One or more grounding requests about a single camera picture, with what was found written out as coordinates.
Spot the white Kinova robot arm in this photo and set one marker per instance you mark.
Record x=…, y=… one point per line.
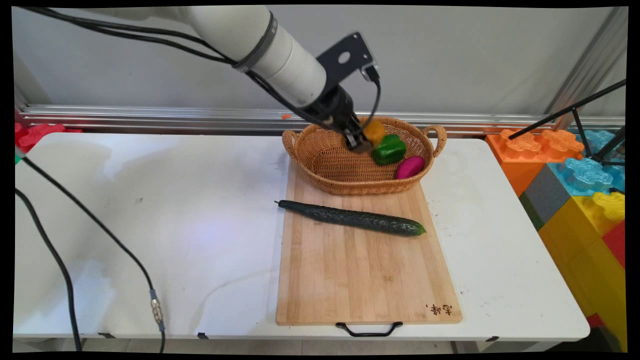
x=250, y=40

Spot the black tripod stand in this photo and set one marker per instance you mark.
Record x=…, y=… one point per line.
x=580, y=120

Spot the red bumpy toy block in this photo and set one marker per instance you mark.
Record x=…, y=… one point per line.
x=40, y=134

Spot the orange toy building block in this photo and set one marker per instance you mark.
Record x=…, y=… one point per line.
x=520, y=160

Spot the small green block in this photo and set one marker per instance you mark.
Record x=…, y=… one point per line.
x=18, y=159

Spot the woven wicker basket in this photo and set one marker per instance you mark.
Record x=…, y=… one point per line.
x=335, y=167

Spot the bamboo cutting board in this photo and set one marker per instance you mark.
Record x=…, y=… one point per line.
x=367, y=270

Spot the dark green cucumber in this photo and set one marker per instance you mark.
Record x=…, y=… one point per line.
x=355, y=218

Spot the blue toy building block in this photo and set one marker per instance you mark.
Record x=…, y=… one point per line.
x=582, y=175

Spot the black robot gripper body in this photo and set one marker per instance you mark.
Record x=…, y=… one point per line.
x=334, y=109

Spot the red toy building block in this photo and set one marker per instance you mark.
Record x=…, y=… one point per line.
x=616, y=245

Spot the grey toy building block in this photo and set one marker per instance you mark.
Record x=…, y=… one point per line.
x=547, y=197

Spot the black bracket with silver camera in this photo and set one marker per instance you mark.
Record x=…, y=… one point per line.
x=345, y=57

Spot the aluminium rail profile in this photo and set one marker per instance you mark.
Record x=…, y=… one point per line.
x=150, y=119

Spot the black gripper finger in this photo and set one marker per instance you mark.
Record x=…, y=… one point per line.
x=360, y=142
x=363, y=121

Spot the magenta toy vegetable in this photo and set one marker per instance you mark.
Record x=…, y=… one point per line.
x=410, y=168

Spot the green bell pepper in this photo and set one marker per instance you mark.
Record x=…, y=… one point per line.
x=389, y=150

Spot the yellow toy building block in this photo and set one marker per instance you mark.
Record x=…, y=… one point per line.
x=585, y=260

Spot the slanted aluminium post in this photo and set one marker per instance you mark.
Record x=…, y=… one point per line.
x=590, y=65

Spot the orange-brown potato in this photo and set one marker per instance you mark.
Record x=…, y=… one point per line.
x=376, y=132

